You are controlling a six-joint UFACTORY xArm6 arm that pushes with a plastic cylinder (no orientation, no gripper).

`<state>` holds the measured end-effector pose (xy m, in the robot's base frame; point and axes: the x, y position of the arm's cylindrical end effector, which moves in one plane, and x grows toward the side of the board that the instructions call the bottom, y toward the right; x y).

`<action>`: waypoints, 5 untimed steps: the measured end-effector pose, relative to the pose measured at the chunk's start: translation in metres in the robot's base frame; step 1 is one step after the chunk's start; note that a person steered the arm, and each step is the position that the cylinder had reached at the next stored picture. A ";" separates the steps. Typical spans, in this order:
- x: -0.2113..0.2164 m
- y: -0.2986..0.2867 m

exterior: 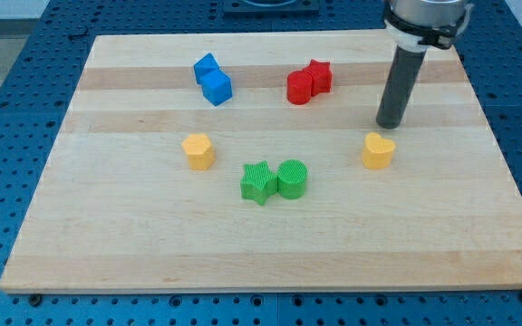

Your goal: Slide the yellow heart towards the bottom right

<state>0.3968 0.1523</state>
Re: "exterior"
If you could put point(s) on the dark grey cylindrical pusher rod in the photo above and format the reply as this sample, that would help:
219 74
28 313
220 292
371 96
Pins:
402 76

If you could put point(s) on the yellow heart block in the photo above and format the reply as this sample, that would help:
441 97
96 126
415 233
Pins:
377 151

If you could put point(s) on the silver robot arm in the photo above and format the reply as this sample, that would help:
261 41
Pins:
416 26

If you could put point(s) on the red star block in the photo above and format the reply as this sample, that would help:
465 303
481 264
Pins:
321 75

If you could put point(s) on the red cylinder block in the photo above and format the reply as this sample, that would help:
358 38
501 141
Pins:
299 87

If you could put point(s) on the green cylinder block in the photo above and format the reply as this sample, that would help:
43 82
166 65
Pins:
292 176

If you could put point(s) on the green star block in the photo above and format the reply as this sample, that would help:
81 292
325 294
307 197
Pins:
258 183

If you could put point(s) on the blue cube block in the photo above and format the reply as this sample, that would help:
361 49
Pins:
216 87

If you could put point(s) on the blue triangular block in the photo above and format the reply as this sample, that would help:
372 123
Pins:
204 66

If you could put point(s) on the wooden board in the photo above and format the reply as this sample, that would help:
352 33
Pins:
117 208

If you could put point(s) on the yellow pentagon block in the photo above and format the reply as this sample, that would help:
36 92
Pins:
199 151

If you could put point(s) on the black cable clamp on wrist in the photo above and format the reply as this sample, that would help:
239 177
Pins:
436 23

